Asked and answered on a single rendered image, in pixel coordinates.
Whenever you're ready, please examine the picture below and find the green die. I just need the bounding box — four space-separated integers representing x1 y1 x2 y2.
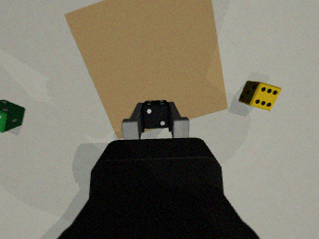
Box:
0 99 25 132

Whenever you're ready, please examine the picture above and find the yellow die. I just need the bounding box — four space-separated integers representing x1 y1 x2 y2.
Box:
238 81 281 110

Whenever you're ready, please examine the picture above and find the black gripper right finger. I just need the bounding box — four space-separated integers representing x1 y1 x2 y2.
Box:
167 102 189 138

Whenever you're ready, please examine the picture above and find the tan square mat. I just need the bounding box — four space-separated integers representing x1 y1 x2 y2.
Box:
64 0 228 139

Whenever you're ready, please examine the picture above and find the black die with white pips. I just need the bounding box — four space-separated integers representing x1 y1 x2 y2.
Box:
143 100 168 129

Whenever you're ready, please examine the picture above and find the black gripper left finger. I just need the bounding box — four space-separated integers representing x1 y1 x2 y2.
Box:
121 103 145 140

